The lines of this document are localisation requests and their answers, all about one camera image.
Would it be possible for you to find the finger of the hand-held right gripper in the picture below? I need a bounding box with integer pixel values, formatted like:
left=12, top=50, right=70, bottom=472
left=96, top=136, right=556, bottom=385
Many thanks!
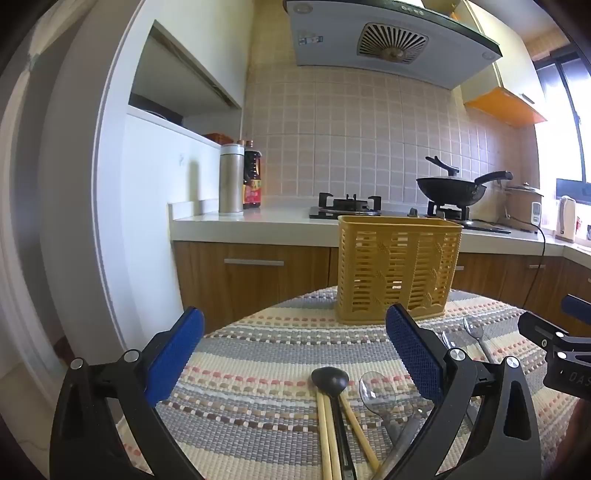
left=561, top=294, right=591, bottom=320
left=517, top=312, right=570, bottom=355

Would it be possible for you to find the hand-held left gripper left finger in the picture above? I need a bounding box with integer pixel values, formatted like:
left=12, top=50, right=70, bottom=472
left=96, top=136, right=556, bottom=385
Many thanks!
left=48, top=306, right=218, bottom=480

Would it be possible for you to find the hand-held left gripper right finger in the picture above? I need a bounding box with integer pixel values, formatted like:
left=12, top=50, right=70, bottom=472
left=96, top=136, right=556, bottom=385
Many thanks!
left=385, top=302, right=542, bottom=480

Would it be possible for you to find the yellow plastic utensil basket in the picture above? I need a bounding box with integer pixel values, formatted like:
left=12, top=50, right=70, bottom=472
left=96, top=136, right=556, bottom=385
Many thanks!
left=336, top=215, right=464, bottom=322

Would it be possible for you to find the striped woven mat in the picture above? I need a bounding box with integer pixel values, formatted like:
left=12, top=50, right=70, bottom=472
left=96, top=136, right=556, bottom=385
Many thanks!
left=115, top=286, right=580, bottom=480

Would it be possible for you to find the white electric kettle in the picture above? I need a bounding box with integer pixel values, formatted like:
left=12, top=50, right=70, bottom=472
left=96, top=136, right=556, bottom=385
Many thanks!
left=555, top=195, right=578, bottom=243

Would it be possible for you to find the black ladle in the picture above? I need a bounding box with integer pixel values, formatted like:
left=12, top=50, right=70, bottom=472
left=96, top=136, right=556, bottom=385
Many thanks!
left=310, top=367, right=358, bottom=480

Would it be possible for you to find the wooden base cabinet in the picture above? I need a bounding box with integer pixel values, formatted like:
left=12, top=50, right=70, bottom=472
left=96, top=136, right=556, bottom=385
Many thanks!
left=172, top=240, right=591, bottom=333

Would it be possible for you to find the beige rice cooker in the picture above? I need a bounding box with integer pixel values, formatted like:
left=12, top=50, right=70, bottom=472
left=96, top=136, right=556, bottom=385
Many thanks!
left=504, top=182, right=544, bottom=232

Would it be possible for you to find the white kitchen countertop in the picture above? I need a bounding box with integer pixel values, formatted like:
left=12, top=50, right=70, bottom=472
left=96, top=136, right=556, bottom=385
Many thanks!
left=168, top=199, right=591, bottom=273

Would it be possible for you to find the black gas stove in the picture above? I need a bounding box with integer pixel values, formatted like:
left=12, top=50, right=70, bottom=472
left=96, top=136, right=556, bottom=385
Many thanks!
left=308, top=191, right=512, bottom=235

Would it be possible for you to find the black wok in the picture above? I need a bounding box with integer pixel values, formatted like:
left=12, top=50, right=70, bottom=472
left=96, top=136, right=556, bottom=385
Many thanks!
left=416, top=156, right=514, bottom=208

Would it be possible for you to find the steel thermos flask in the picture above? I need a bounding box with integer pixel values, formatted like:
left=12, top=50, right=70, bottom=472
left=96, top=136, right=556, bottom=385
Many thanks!
left=218, top=143, right=245, bottom=217

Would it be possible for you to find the dark soy sauce bottle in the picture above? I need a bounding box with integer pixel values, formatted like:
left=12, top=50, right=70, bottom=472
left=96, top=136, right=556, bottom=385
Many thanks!
left=242, top=140, right=264, bottom=209

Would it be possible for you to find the window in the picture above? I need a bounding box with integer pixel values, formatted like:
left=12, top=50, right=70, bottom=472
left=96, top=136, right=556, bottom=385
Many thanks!
left=536, top=46, right=591, bottom=195

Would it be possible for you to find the range hood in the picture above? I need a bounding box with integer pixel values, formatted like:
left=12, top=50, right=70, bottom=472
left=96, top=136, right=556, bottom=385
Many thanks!
left=283, top=0, right=503, bottom=90

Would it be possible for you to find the black power cable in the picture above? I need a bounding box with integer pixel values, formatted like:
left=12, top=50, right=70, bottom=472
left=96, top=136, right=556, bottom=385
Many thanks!
left=505, top=213, right=546, bottom=308

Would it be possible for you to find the orange wall cabinet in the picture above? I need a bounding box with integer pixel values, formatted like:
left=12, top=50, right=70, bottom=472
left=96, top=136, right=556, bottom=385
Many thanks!
left=455, top=0, right=550, bottom=125

